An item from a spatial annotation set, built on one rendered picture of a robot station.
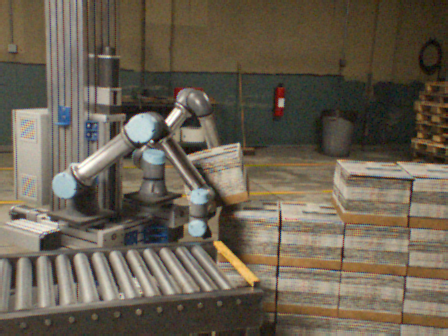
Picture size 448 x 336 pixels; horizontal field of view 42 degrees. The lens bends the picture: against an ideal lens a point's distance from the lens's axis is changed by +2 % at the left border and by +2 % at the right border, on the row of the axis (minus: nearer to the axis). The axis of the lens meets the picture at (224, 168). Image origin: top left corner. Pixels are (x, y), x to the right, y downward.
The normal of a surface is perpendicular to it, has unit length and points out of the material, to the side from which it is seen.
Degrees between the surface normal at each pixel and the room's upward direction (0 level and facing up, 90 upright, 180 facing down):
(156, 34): 90
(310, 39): 90
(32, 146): 90
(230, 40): 90
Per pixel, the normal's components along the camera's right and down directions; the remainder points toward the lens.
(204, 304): 0.32, 0.19
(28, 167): -0.55, 0.13
